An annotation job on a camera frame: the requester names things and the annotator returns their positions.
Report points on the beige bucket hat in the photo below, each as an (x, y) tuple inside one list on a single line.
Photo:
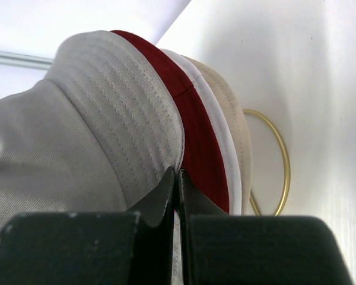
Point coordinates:
[(237, 125)]

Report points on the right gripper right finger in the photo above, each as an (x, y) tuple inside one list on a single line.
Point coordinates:
[(218, 248)]

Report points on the red cap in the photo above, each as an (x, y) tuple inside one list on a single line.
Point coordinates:
[(202, 157)]

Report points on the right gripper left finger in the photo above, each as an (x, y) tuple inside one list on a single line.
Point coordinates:
[(130, 247)]

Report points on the grey bucket hat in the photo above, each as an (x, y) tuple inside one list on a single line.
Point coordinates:
[(95, 134)]

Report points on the left aluminium frame post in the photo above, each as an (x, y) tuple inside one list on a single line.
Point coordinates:
[(25, 61)]

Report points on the white bucket hat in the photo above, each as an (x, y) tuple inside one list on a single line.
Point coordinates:
[(220, 127)]

